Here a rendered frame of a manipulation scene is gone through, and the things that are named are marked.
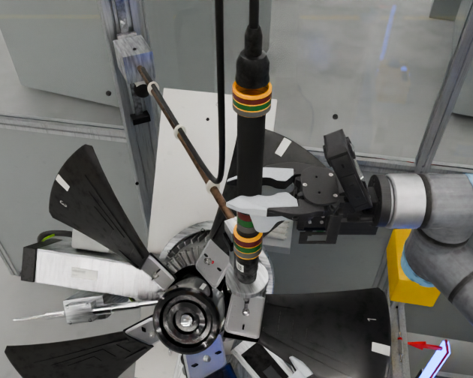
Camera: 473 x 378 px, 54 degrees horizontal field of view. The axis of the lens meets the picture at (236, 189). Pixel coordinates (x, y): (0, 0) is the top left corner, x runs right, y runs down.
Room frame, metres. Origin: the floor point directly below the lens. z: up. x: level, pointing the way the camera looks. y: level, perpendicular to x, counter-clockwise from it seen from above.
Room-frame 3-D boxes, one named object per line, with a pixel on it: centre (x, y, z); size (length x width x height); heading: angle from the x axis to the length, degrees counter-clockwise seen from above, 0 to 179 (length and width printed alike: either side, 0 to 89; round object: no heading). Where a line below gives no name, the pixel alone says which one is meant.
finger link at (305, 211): (0.41, -0.08, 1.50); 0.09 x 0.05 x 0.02; 98
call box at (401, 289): (0.66, -0.42, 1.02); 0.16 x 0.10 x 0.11; 170
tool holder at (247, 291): (0.45, -0.01, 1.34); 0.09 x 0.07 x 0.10; 25
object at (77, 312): (0.51, 0.32, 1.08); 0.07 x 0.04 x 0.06; 90
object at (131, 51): (1.01, 0.24, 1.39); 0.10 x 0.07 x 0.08; 25
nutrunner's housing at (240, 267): (0.44, -0.02, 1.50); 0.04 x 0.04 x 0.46
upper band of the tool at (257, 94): (0.44, -0.02, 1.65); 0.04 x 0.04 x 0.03
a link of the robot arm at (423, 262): (0.42, -0.30, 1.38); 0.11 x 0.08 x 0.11; 26
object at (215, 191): (0.72, 0.11, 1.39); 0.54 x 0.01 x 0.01; 25
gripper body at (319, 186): (0.44, -0.14, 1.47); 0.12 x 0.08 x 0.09; 90
